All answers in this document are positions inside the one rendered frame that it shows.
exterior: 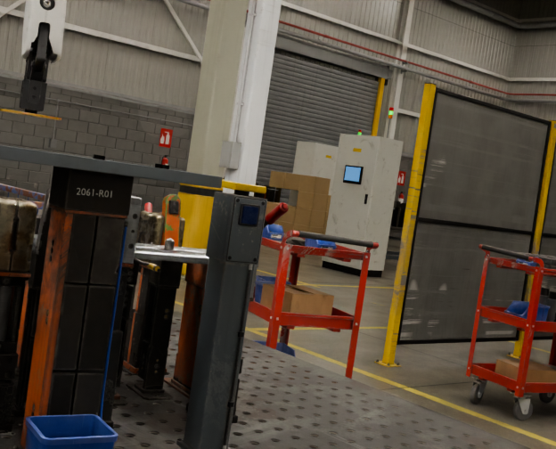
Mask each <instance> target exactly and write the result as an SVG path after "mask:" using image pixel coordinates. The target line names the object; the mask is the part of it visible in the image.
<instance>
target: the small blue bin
mask: <svg viewBox="0 0 556 449"><path fill-rule="evenodd" d="M26 426H27V437H26V448H25V449H113V447H114V443H115V442H116V441H117V440H118V433H117V432H115V431H114V430H113V429H112V428H111V427H110V426H109V425H108V424H107V423H106V422H104V421H103V420H102V419H101V418H100V417H99V416H97V415H94V414H73V415H46V416H28V417H27V418H26Z"/></svg>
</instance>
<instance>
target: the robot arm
mask: <svg viewBox="0 0 556 449"><path fill-rule="evenodd" d="M66 4H67V0H26V5H25V13H24V21H23V32H22V51H21V56H22V57H23V58H24V59H27V60H26V68H25V75H24V79H23V80H22V84H21V91H20V105H19V107H20V108H21V109H27V110H37V111H43V110H44V107H45V95H46V88H47V83H46V78H47V71H48V64H49V60H51V64H54V63H56V62H57V61H58V60H59V59H60V58H61V50H62V40H63V31H64V23H65V15H66Z"/></svg>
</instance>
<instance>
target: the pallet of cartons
mask: <svg viewBox="0 0 556 449"><path fill-rule="evenodd" d="M330 181H331V179H329V178H322V177H317V176H304V175H298V174H291V173H284V172H277V171H271V175H270V182H269V186H271V187H277V188H283V189H289V190H294V191H298V199H297V206H292V205H288V207H289V210H288V211H287V212H286V213H285V214H284V215H283V216H281V217H280V218H279V219H278V220H277V221H275V222H274V224H275V225H282V228H283V231H284V232H285V233H286V232H288V231H290V230H293V231H304V232H310V233H321V234H325V233H326V226H327V221H328V215H329V208H330V203H331V195H328V194H329V188H330ZM278 205H279V204H278V203H271V202H267V205H266V215H267V214H268V213H270V212H271V211H272V210H273V209H274V208H275V207H277V206H278Z"/></svg>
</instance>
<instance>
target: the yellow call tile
mask: <svg viewBox="0 0 556 449"><path fill-rule="evenodd" d="M222 188H227V189H233V190H234V194H237V195H242V196H249V192H257V193H264V194H265V193H266V187H265V186H259V185H254V184H243V183H236V182H229V181H222Z"/></svg>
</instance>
